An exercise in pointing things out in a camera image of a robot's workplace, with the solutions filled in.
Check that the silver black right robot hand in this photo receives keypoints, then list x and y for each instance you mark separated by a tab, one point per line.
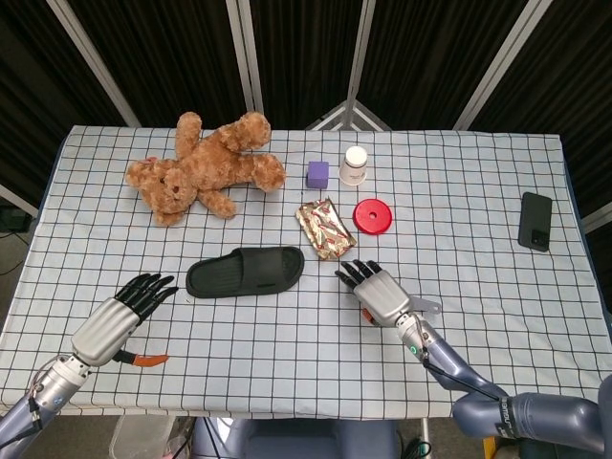
382	299

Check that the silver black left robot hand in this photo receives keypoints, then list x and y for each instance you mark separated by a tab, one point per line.
105	330

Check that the black rubber slipper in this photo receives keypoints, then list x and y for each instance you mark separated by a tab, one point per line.
258	268

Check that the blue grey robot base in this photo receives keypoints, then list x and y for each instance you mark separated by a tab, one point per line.
287	442

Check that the blue grey left robot arm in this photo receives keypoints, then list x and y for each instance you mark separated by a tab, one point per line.
57	382

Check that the blue grey right robot arm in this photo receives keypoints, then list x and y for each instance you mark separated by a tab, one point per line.
550	411

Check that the red round plastic lid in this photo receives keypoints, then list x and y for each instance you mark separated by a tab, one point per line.
373	217

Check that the gold foil snack packet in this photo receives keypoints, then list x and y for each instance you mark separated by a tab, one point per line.
325	229

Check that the white black checkered tablecloth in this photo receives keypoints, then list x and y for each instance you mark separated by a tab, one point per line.
287	358

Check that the clear plastic container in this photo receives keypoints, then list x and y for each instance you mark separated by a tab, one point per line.
138	440

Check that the white paper cup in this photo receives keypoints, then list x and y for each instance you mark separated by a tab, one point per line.
354	167

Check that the purple foam cube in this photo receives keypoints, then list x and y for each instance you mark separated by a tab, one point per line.
318	174

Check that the black box on floor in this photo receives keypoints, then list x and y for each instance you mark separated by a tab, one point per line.
14	220

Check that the metal table leg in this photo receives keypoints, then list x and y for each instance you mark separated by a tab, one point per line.
424	435

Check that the black smartphone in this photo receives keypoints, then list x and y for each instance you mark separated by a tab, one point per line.
535	220

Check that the brown plush teddy bear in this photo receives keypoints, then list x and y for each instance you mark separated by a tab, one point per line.
215	162

